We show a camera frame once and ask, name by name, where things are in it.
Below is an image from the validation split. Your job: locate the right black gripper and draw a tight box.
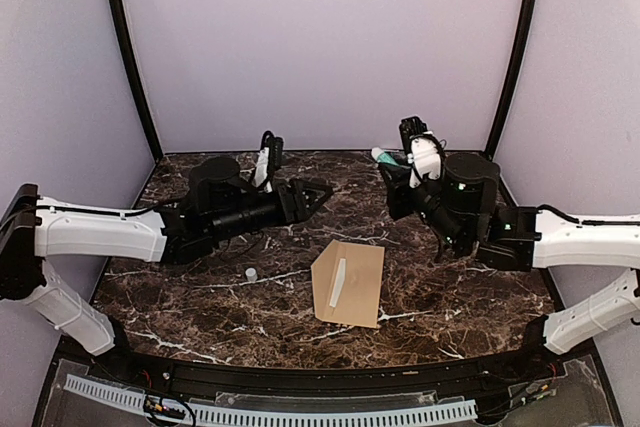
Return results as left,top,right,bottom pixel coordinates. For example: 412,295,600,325
379,157,470,252

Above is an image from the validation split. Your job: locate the green white glue stick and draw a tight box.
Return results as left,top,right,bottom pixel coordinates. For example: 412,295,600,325
370,147,407,168

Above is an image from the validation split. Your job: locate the white glue stick cap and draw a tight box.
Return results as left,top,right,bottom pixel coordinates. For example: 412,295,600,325
245,268,258,282

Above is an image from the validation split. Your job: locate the brown kraft paper envelope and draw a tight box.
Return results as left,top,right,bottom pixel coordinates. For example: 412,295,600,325
311,240,385,329

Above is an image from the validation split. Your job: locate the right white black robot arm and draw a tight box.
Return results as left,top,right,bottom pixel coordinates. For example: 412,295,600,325
379,153,639,381

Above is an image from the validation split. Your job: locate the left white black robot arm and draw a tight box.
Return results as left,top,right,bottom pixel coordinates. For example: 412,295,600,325
1,155,333,383

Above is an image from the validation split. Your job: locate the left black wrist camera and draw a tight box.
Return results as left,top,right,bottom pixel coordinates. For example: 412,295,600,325
250,130,284,193

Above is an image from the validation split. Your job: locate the black curved front rail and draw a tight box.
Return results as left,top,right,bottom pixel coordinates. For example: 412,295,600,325
45,338,599,399

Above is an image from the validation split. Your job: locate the right black frame post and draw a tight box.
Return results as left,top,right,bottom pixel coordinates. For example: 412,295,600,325
483,0,536,161

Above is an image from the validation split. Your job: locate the black frame post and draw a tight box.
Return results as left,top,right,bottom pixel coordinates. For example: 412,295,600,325
483,0,536,161
108,0,164,163

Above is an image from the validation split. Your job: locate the white slotted cable duct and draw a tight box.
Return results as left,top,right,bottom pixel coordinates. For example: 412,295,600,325
63,374,478,426

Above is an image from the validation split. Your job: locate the left black frame post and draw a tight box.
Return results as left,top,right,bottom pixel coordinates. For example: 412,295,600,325
108,0,164,163

